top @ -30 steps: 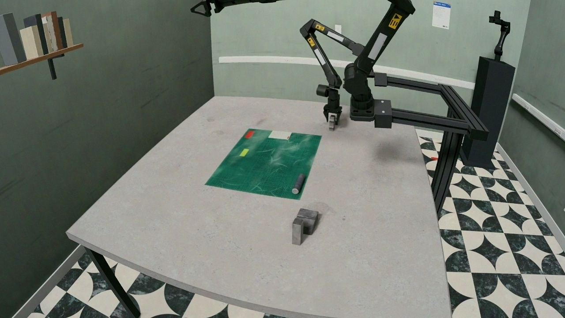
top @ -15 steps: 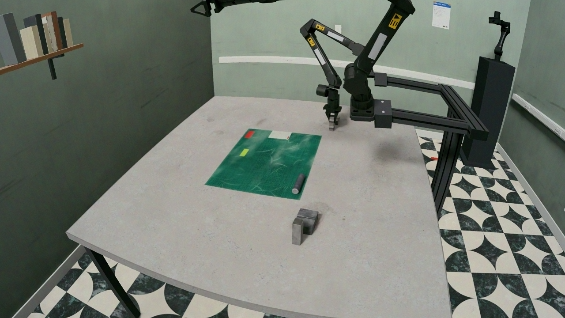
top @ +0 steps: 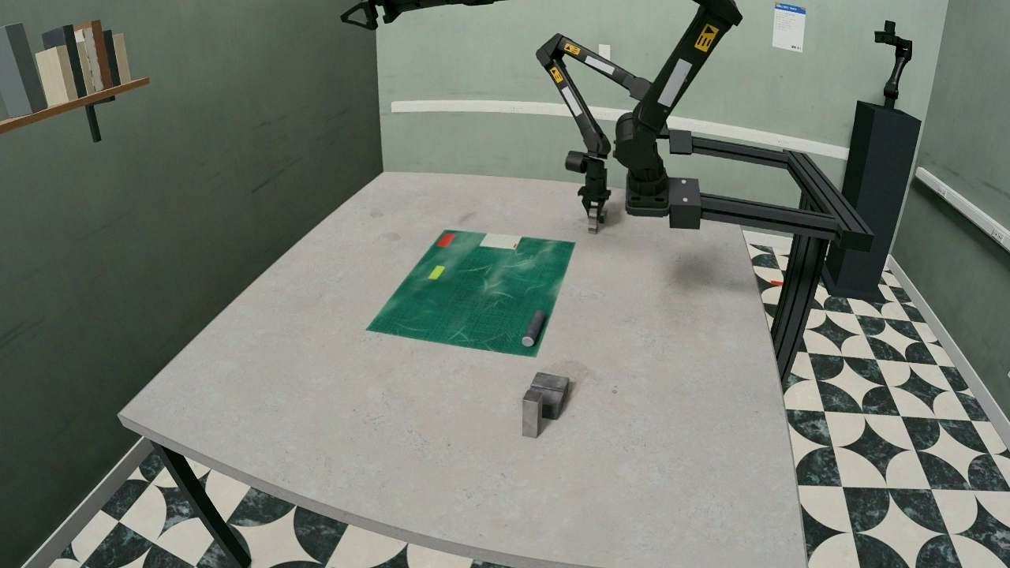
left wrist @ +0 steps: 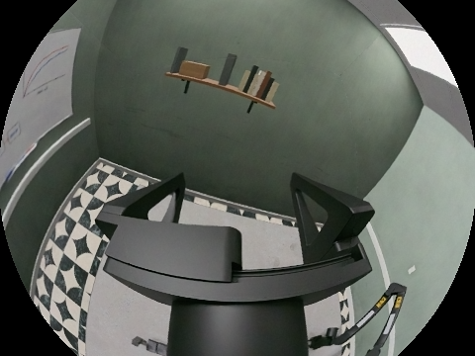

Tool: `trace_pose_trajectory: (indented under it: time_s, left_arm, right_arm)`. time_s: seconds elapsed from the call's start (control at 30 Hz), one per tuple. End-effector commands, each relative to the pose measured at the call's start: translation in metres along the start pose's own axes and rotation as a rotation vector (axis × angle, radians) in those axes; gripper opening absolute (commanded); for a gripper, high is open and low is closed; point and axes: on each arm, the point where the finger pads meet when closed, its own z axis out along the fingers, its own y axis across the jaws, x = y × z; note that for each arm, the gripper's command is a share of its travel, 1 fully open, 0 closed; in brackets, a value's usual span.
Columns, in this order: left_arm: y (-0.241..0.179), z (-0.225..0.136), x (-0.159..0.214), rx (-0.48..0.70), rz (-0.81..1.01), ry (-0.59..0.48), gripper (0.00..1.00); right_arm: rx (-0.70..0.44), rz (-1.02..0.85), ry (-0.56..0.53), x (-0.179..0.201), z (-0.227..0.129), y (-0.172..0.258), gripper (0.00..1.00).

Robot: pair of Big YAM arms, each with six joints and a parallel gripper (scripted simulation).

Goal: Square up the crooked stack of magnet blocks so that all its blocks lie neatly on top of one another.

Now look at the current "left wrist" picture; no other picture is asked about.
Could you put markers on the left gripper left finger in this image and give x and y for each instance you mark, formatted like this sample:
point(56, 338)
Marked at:
point(138, 203)

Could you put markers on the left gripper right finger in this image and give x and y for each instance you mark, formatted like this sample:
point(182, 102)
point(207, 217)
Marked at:
point(347, 216)

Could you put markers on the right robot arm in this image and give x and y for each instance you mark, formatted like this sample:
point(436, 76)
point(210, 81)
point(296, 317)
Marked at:
point(393, 290)

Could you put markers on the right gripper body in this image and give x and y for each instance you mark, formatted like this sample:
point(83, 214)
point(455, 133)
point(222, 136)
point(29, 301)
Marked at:
point(316, 343)

